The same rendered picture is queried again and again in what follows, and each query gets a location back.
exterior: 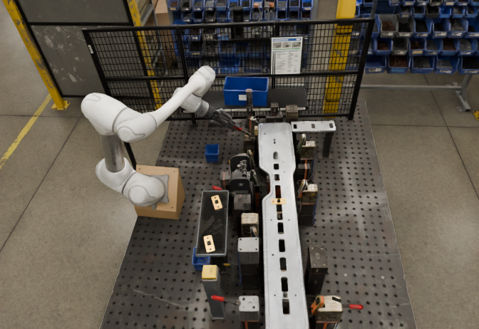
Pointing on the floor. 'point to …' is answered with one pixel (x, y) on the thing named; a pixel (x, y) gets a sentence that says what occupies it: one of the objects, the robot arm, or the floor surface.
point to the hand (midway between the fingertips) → (233, 125)
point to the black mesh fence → (234, 63)
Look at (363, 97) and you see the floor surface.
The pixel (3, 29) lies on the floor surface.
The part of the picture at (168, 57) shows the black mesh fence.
